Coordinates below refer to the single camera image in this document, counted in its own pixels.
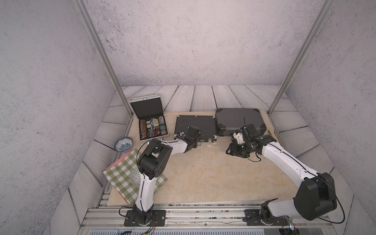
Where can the green checkered cloth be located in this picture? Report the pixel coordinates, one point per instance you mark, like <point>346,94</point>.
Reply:
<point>125,177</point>

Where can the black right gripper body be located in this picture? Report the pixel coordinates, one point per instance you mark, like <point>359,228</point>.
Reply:
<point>242,150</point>

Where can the blue white ceramic bowl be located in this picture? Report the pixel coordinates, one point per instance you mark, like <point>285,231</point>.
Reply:
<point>123,144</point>

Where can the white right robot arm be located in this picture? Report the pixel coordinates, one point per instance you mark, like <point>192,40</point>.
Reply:
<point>316,194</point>

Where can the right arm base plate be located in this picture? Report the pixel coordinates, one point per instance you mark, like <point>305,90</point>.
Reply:
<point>262,218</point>

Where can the large dark grey poker case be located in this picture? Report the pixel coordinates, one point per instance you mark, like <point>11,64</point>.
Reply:
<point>229,120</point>

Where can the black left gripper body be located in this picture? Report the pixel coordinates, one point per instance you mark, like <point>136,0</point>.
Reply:
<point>194,142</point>

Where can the medium black poker case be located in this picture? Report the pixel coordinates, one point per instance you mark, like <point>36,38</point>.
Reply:
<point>206,125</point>

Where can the small silver poker case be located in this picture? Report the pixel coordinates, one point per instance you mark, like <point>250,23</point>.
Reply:
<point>150,113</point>

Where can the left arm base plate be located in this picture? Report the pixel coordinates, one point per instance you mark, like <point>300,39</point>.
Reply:
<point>153,217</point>

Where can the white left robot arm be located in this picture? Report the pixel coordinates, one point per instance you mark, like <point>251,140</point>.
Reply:
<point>153,162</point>

